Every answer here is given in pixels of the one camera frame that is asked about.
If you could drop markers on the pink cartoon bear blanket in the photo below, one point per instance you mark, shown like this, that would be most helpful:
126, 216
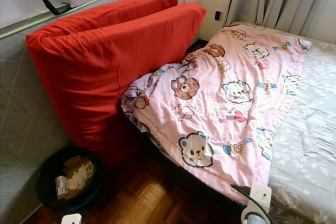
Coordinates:
220, 108

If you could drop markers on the black round waste basket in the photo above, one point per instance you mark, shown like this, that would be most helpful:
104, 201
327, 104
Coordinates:
44, 177

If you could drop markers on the large red cushion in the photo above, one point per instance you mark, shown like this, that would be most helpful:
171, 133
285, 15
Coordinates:
105, 72
126, 14

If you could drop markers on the small white packet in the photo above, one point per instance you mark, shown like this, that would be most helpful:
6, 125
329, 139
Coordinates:
61, 188

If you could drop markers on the crumpled cardboard waste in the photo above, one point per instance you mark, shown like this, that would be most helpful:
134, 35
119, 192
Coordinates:
80, 174

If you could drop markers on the bed with beige floral sheet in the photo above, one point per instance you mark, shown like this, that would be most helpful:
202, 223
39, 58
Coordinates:
310, 140

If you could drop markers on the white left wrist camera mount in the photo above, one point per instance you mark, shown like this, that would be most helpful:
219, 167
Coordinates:
71, 219

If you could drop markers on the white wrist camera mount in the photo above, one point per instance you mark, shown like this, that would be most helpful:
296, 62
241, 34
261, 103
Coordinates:
261, 196
71, 219

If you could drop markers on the black wall socket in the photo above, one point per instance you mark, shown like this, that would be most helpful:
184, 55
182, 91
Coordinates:
218, 16

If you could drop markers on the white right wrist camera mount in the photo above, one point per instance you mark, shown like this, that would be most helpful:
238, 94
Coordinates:
261, 196

